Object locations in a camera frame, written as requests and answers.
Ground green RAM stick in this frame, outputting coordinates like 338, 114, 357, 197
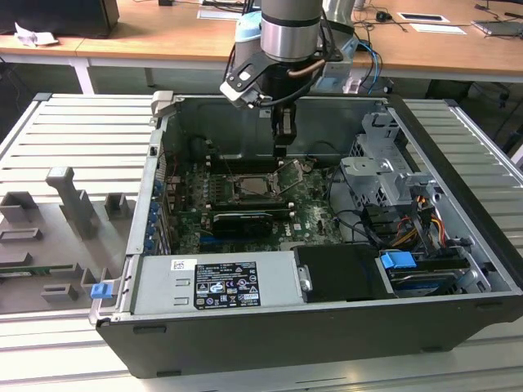
0, 264, 55, 278

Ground small wooden desk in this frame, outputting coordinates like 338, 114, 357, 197
0, 34, 90, 96

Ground CPU socket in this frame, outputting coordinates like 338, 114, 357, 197
230, 174, 284, 203

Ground silver green CPU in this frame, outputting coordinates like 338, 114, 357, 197
238, 177, 271, 196

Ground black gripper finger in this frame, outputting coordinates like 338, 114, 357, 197
271, 102, 297, 158

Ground thick black cable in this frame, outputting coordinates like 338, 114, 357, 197
331, 208, 385, 250

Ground green motherboard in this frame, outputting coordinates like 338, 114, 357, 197
162, 154, 351, 255

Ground blue case latch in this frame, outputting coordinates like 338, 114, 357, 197
90, 282, 114, 301

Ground crumpled white paper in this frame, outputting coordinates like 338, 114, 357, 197
14, 22, 59, 47

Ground perforated metal drive cage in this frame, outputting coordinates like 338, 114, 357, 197
337, 110, 445, 207

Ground hard disk in blue carrier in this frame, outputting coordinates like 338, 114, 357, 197
378, 249, 465, 298

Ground black RAM slot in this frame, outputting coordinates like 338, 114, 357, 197
208, 167, 277, 174
207, 159, 283, 166
208, 163, 283, 170
207, 154, 275, 162
208, 207, 297, 217
210, 198, 296, 208

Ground silver power supply unit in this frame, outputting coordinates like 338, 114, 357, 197
129, 249, 306, 316

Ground black silver PC case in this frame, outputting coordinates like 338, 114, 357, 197
88, 90, 523, 379

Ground black plastic shroud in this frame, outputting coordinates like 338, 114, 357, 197
293, 243, 396, 304

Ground long wooden desk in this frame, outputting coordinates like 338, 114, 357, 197
76, 0, 523, 87

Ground grey parts rack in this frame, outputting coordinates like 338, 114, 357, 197
0, 166, 139, 316

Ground black monitor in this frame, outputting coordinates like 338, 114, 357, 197
0, 0, 120, 38

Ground black graphics card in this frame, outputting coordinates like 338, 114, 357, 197
210, 210, 275, 241

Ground thin wire locking lever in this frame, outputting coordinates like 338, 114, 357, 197
215, 151, 236, 183

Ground metal socket cover frame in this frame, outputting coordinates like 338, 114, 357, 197
266, 158, 307, 196

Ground grey plastic case latch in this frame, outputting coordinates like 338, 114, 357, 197
150, 90, 177, 120

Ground white wrist camera on bracket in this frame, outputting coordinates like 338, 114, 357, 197
219, 51, 274, 110

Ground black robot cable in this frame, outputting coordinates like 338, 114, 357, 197
257, 7, 346, 109

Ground grey laptop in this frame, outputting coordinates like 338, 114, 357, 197
472, 18, 523, 41

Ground white paper sheet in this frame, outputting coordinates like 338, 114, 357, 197
409, 23, 467, 36

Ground blue cable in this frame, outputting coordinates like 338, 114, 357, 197
357, 38, 384, 87

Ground orange yellow red wires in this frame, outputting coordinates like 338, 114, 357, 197
390, 194, 446, 248

